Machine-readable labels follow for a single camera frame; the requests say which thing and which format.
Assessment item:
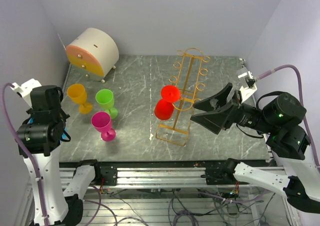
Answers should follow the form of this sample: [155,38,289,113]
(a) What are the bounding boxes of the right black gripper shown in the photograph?
[190,82,276,134]

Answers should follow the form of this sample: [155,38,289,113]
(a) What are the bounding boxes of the red plastic wine glass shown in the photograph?
[154,85,181,120]

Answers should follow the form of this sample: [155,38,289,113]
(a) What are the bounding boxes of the green plastic wine glass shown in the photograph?
[95,89,118,119]

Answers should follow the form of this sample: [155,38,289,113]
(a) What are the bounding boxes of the pink plastic wine glass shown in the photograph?
[91,111,116,142]

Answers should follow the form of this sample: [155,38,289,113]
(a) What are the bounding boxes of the orange plastic wine glass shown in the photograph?
[67,84,93,114]

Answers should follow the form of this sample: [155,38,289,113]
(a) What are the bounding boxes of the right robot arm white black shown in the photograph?
[190,83,320,214]

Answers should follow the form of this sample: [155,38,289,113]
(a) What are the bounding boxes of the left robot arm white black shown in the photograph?
[17,85,102,226]

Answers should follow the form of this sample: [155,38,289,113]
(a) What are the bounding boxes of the round cream mini drawer cabinet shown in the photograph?
[66,27,120,83]

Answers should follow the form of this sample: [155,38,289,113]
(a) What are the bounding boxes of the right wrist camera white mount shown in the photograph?
[237,67,257,103]

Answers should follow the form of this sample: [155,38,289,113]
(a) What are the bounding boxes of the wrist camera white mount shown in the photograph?
[237,67,257,103]
[11,78,41,107]

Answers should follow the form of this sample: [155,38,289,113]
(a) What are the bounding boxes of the gold wire wine glass rack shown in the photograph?
[155,47,210,147]

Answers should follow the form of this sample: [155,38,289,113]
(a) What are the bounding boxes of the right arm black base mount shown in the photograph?
[201,158,249,185]

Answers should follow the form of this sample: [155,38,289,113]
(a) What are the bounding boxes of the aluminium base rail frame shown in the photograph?
[14,158,301,226]

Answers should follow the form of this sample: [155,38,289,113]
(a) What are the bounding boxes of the loose cables under frame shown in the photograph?
[82,186,288,226]

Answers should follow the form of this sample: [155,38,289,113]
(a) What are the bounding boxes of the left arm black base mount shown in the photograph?
[93,162,118,186]

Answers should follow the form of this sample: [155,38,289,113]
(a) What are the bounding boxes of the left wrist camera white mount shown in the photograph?
[11,78,41,107]

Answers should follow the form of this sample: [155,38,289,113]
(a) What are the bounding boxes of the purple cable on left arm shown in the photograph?
[1,83,50,226]

